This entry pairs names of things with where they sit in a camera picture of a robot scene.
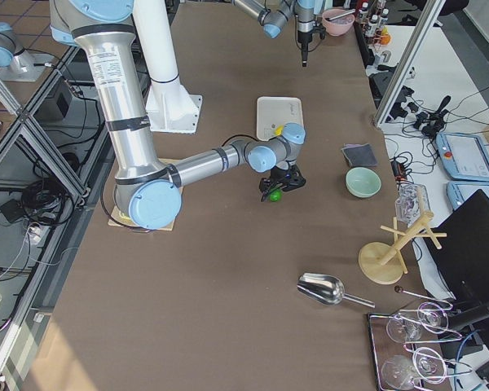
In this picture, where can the wooden mug tree stand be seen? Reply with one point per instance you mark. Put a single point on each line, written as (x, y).
(383, 263)

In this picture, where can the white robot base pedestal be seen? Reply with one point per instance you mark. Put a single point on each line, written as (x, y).
(169, 106)

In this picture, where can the clear glass container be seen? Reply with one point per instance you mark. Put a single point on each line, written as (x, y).
(412, 202)

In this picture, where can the grey folded cloth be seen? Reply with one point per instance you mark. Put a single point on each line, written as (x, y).
(359, 155)

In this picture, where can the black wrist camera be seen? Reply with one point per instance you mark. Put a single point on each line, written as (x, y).
(321, 30)

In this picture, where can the green lime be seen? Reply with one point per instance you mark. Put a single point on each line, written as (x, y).
(275, 196)

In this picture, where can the cream rabbit tray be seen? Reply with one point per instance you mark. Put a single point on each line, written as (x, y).
(274, 112)

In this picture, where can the mint green bowl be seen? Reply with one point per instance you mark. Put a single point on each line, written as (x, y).
(362, 182)

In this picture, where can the black monitor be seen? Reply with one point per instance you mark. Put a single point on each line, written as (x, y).
(463, 260)

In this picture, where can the metal scoop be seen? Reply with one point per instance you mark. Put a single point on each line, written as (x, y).
(327, 289)

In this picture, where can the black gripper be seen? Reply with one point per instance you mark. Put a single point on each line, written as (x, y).
(279, 173)
(304, 37)

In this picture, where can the yellow lemon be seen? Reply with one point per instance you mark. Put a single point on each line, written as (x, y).
(278, 131)

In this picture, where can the blue teach pendant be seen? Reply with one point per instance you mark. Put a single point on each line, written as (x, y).
(459, 191)
(464, 156)

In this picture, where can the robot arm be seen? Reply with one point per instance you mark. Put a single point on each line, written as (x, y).
(131, 57)
(305, 12)

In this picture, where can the pink bowl with ice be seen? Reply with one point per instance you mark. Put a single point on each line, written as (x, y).
(338, 21)

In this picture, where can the wine glass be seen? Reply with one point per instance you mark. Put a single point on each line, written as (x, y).
(429, 365)
(432, 317)
(402, 330)

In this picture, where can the wooden cutting board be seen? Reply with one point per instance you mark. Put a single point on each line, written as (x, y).
(119, 219)

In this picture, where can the aluminium frame post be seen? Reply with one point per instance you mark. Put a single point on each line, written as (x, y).
(413, 47)

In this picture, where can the black glass rack tray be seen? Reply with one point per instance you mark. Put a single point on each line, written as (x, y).
(392, 361)

